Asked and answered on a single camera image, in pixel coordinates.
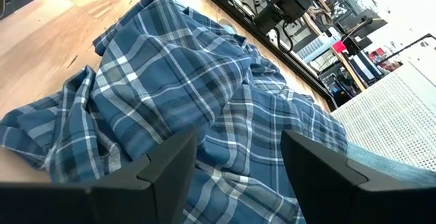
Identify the black monitor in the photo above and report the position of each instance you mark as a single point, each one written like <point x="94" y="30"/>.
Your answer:
<point x="371" y="24"/>

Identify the white plastic bin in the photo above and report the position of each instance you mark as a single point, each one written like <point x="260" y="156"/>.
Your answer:
<point x="391" y="115"/>

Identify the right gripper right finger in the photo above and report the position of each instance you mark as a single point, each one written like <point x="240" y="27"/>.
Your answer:
<point x="316" y="183"/>

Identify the dusty blue garment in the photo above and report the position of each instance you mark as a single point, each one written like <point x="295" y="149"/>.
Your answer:
<point x="391" y="167"/>

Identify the wooden desk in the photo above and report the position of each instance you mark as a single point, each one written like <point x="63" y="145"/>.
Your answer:
<point x="351" y="71"/>

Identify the blue plaid shirt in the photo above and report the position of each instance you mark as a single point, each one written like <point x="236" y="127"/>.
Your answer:
<point x="170" y="81"/>

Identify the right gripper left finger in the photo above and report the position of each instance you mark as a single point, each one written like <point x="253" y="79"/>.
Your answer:
<point x="160" y="190"/>

